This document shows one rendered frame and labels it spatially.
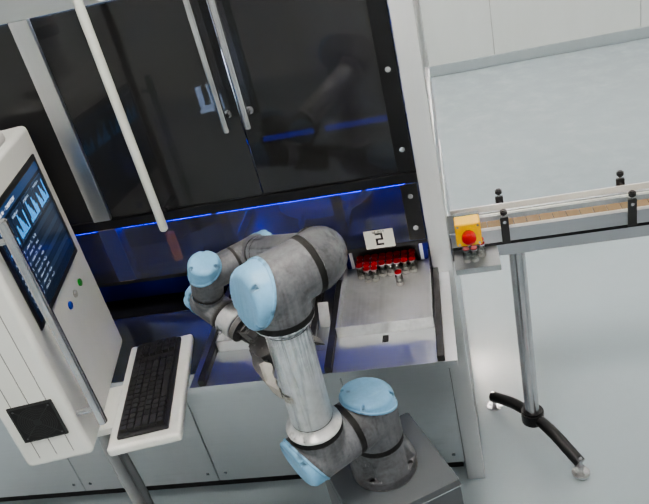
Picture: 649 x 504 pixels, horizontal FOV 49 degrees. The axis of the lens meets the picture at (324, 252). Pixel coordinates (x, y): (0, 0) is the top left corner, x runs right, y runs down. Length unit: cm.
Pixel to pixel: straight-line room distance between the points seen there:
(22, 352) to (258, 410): 96
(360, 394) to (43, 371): 78
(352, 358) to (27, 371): 79
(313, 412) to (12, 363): 79
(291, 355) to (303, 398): 11
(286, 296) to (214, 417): 140
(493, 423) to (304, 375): 161
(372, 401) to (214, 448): 126
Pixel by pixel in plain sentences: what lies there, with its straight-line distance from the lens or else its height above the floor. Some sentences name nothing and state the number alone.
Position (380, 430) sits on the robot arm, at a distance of 153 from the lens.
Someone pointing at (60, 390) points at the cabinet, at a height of 102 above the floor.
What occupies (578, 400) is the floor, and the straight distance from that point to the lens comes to 294.
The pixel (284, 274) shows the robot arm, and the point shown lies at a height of 141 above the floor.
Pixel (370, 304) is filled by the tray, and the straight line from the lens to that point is 202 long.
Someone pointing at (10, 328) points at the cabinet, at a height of 123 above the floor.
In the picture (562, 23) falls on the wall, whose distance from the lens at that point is 669.
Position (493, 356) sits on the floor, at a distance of 315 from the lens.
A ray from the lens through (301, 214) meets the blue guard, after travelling 203.
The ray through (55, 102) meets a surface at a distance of 209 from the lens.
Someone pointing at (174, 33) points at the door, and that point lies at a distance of 192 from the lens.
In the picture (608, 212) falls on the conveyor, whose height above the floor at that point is 93.
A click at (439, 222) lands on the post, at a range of 202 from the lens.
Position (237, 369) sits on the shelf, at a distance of 193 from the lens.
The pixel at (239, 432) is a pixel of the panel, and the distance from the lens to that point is 260.
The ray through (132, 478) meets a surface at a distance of 254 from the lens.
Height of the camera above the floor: 202
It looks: 29 degrees down
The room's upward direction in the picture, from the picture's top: 14 degrees counter-clockwise
